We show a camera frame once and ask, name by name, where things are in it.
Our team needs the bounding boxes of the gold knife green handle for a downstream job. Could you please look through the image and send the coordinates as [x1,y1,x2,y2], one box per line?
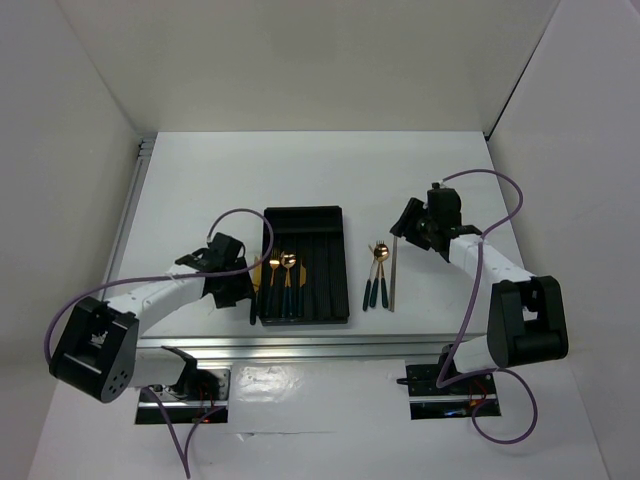
[297,261,307,318]
[249,256,262,325]

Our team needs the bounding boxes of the gold fork green handle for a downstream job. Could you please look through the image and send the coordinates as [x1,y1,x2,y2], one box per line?
[369,261,381,308]
[265,247,281,319]

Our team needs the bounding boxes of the gold spoon green handle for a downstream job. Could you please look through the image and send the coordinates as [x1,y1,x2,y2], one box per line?
[280,252,296,270]
[374,241,390,309]
[281,263,296,318]

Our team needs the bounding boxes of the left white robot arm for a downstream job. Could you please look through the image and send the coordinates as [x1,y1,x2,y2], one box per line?
[45,255,254,404]

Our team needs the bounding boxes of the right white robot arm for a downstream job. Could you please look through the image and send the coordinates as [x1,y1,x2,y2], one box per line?
[391,184,569,392]

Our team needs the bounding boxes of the metal chopstick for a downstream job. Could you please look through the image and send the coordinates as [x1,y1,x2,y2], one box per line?
[386,243,396,312]
[389,235,399,313]

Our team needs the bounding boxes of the black cutlery tray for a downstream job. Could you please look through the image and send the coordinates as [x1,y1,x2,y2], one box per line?
[258,206,350,326]

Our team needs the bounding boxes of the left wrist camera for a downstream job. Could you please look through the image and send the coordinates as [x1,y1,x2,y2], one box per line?
[205,233,247,272]

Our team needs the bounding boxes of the aluminium frame rail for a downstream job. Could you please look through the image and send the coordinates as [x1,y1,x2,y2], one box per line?
[78,130,550,362]

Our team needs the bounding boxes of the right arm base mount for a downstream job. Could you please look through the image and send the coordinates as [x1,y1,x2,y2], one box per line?
[396,364,501,420]

